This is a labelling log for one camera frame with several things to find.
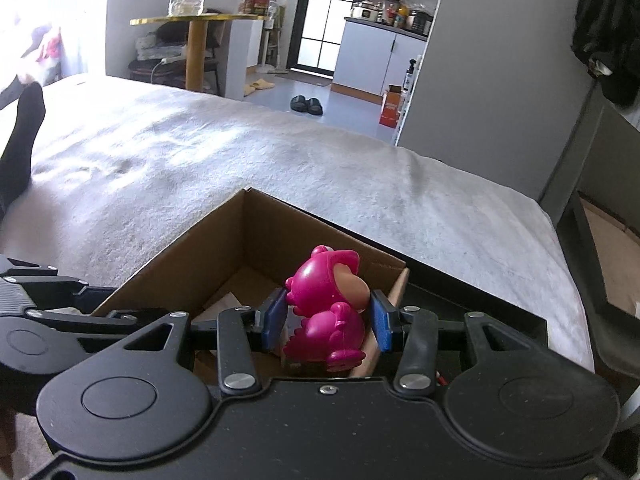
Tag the white kitchen cabinet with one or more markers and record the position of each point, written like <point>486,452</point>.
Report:
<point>370,60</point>

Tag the hanging black clothes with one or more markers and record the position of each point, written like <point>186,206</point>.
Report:
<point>610,25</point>

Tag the black-framed glass door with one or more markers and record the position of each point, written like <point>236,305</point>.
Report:
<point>325,15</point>

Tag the black cooker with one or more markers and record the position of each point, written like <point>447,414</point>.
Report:
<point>422,22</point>

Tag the person's own leg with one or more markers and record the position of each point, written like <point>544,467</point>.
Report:
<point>20,150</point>

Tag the black frame with cardboard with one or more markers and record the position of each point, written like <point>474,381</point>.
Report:
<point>582,240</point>

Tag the round gold table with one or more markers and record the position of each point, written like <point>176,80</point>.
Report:
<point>195,60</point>

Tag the white standing fan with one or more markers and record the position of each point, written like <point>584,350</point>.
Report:
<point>270,45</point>

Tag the folded cloth stack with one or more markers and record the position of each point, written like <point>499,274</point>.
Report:
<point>152,47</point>

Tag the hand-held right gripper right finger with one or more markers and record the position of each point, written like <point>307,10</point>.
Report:
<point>382,322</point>

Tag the dark round stool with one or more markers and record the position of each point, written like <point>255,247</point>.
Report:
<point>150,72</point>

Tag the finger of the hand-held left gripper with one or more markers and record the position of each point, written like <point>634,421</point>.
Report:
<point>100,330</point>
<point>65,295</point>

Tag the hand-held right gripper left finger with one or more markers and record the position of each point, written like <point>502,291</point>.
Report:
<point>274,320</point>

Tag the orange cardboard box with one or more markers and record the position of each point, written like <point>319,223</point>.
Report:
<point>391,107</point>

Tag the white rice cooker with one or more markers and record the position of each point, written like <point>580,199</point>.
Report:
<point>364,11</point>

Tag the yellow slipper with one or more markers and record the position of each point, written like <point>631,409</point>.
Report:
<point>263,84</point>
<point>249,89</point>

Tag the black slipper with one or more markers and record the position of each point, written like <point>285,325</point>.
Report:
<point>316,106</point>
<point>299,104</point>

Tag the white blanket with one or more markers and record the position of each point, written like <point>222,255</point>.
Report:
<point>250,135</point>

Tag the red patterned cloth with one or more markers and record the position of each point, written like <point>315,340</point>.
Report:
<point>50,50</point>

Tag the pink toy figure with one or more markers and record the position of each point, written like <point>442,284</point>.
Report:
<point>325,330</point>

